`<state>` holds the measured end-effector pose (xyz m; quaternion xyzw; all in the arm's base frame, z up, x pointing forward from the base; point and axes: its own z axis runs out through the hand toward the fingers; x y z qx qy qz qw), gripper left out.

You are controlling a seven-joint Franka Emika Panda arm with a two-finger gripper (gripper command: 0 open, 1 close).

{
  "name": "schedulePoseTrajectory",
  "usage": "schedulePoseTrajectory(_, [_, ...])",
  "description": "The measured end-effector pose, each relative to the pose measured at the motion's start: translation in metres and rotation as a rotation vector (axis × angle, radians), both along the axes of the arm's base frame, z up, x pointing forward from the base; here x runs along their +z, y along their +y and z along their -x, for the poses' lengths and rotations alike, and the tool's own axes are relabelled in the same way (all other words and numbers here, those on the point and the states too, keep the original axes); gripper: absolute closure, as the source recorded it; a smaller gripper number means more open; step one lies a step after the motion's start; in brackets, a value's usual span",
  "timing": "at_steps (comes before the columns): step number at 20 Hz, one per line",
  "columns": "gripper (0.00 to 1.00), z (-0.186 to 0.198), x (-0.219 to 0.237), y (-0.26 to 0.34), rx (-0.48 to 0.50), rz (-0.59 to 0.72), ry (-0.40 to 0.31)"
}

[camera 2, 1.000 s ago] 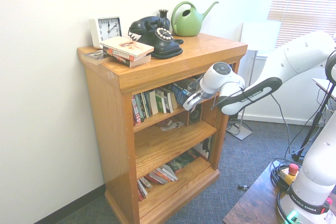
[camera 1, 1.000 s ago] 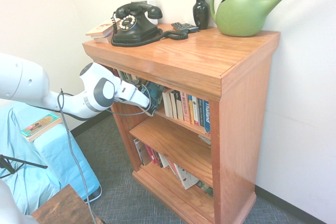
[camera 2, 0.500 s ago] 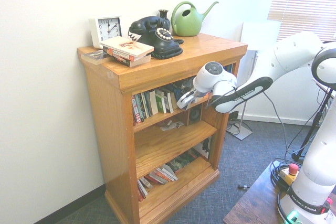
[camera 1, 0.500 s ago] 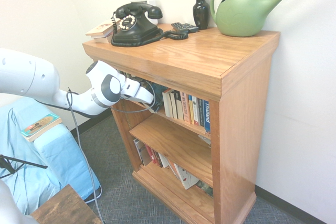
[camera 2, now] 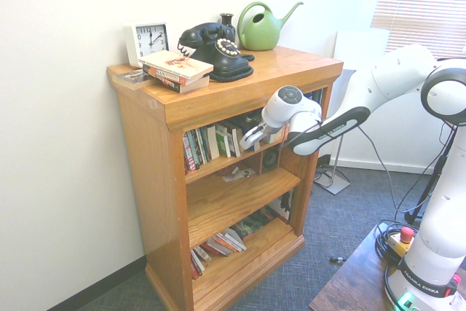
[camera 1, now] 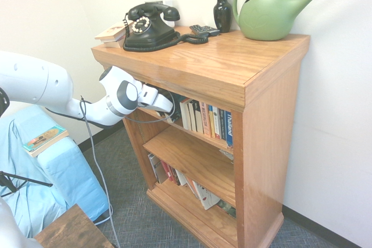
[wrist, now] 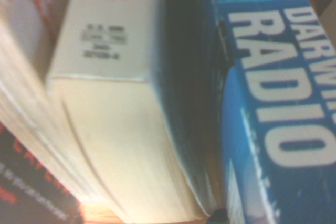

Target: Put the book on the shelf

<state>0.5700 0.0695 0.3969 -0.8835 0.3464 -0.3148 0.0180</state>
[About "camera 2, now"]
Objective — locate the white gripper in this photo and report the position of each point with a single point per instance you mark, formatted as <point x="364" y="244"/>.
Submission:
<point x="253" y="138"/>

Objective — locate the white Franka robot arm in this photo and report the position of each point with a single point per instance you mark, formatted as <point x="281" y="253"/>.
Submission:
<point x="397" y="74"/>

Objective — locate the teal spine book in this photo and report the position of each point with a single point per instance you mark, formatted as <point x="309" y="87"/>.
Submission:
<point x="196" y="149"/>

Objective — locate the red white spine book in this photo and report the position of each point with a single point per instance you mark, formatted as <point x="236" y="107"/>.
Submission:
<point x="187" y="150"/>

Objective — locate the light blue Thailand book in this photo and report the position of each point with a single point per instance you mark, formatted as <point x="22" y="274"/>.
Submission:
<point x="312" y="95"/>

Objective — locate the black and white cover book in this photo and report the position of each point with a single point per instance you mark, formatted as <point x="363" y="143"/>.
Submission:
<point x="284" y="207"/>

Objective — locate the black red spine thick book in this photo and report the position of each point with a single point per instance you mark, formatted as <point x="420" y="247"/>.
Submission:
<point x="189" y="87"/>

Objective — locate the green cover lying book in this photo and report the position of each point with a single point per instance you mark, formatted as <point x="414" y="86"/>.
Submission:
<point x="253" y="225"/>

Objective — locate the white grey leaning book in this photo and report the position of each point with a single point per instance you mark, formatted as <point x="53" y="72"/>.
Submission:
<point x="234" y="240"/>

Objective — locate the orange and black spine book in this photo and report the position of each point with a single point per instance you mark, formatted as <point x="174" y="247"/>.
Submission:
<point x="167" y="75"/>

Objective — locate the dark cover flat book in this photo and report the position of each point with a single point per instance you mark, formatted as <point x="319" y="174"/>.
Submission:
<point x="131" y="78"/>

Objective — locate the red spine leaning book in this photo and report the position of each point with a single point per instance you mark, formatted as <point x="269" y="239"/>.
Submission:
<point x="196" y="265"/>

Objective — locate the large white paperback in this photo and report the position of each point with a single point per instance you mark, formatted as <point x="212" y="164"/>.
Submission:
<point x="273" y="140"/>

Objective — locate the small grey speaker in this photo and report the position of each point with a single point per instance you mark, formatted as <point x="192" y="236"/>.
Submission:
<point x="271" y="160"/>

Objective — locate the white cover slim paperback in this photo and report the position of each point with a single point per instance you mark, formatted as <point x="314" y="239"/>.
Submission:
<point x="213" y="141"/>

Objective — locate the loose papers and cards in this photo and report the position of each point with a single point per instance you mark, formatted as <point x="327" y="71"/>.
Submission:
<point x="236" y="175"/>

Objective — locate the wooden bookshelf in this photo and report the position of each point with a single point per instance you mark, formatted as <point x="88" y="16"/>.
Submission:
<point x="233" y="194"/>

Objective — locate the black rotary telephone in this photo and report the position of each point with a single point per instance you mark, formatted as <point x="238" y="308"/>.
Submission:
<point x="215" y="52"/>

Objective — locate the green watering can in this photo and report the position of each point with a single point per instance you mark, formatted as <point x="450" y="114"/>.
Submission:
<point x="258" y="32"/>

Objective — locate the white paperback with red art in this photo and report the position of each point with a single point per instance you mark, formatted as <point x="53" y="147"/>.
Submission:
<point x="174" y="63"/>

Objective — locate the small black vase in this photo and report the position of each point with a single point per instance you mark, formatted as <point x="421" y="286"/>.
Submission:
<point x="226" y="22"/>

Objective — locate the white shade floor lamp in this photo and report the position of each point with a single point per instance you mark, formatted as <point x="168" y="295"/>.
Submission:
<point x="358" y="43"/>

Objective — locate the white square clock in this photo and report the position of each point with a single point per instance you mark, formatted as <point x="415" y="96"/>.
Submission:
<point x="147" y="41"/>

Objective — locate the small black marker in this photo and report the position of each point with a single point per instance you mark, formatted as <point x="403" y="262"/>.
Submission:
<point x="336" y="259"/>

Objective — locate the yellow emergency stop button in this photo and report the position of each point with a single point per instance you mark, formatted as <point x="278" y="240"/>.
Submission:
<point x="400" y="242"/>

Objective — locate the black camera stand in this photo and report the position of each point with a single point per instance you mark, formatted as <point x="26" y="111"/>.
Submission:
<point x="433" y="176"/>

